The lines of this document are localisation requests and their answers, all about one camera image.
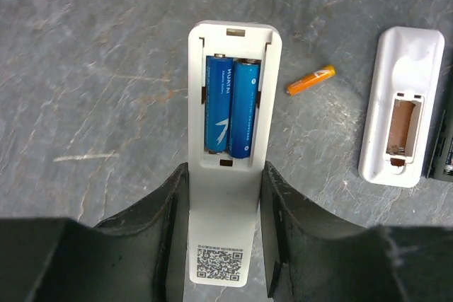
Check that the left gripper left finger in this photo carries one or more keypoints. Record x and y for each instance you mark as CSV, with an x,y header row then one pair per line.
x,y
148,244

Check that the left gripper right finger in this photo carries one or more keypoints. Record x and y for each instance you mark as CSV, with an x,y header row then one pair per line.
x,y
280,203

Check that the blue battery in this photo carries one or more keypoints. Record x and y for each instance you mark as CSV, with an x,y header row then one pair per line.
x,y
243,107
219,75

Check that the black remote control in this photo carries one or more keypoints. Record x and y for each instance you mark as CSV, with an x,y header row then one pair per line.
x,y
438,165

